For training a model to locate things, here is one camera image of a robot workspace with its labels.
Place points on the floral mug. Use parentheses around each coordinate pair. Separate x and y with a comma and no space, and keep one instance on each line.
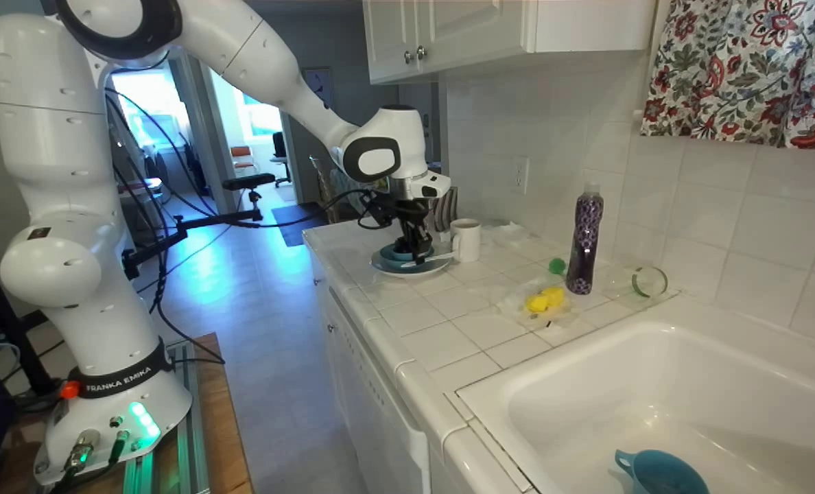
(469,243)

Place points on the purple dish soap bottle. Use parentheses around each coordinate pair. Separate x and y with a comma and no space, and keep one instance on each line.
(587,243)

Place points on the black office chair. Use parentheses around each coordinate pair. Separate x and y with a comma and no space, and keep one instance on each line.
(248,181)

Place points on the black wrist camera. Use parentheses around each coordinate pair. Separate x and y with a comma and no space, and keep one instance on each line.
(378,210)

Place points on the white upper cabinet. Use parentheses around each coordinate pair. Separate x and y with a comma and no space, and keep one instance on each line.
(478,30)

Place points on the green bottle cap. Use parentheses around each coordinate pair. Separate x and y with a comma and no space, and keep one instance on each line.
(559,268)

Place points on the blue bowl in sink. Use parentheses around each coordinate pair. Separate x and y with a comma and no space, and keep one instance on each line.
(663,472)

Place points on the yellow sponge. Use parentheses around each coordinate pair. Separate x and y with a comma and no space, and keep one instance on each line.
(545,299)

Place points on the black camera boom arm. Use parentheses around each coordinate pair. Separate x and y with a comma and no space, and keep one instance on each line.
(197,228)

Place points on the white counter cabinet front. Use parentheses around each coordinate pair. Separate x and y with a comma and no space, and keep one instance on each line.
(368,413)

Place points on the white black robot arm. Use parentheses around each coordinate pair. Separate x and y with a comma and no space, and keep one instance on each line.
(60,181)

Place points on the striped tissue box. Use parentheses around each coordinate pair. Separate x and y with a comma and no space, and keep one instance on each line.
(447,210)

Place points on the floral curtain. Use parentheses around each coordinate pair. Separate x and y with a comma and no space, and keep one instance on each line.
(746,65)

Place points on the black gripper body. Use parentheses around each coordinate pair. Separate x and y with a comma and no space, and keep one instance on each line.
(417,210)

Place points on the white sink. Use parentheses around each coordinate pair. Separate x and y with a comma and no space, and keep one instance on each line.
(681,401)

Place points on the wooden table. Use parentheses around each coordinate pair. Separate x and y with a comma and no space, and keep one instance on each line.
(219,428)

